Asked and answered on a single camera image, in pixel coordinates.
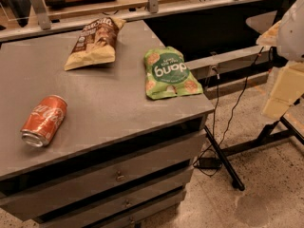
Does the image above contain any metal railing shelf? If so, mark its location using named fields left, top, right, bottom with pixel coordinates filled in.
left=0, top=0, right=263, bottom=43

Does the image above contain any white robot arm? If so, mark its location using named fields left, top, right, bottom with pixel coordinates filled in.
left=256, top=0, right=304, bottom=121

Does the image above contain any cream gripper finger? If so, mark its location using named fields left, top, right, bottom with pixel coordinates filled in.
left=261, top=62, right=304, bottom=120

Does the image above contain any grey drawer cabinet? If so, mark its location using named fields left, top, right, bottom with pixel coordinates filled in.
left=0, top=117, right=207, bottom=228

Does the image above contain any black table leg frame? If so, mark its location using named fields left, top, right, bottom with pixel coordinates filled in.
left=204, top=115, right=304, bottom=191

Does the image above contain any brown chip bag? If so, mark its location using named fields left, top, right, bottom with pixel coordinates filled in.
left=64, top=17, right=125, bottom=71

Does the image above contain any green dang chip bag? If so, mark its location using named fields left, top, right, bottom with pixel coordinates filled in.
left=144, top=47, right=203, bottom=100

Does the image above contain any black power cable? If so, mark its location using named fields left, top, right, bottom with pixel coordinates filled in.
left=193, top=46, right=265, bottom=178

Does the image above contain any red coke can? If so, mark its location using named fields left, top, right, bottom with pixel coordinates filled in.
left=21, top=95, right=67, bottom=147

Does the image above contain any black power adapter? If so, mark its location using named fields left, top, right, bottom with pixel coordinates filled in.
left=198, top=158, right=221, bottom=169

